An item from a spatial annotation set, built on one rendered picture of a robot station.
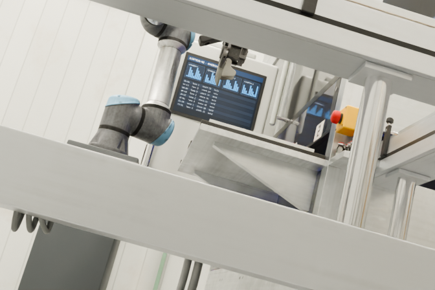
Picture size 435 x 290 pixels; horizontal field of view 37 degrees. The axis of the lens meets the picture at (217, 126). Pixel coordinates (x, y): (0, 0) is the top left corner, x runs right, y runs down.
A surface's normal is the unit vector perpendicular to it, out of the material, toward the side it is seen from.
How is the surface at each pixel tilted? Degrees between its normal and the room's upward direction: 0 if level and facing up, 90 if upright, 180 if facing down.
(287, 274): 90
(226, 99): 90
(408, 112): 90
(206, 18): 180
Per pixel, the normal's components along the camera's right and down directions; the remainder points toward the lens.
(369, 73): -0.25, 0.93
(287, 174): 0.15, -0.25
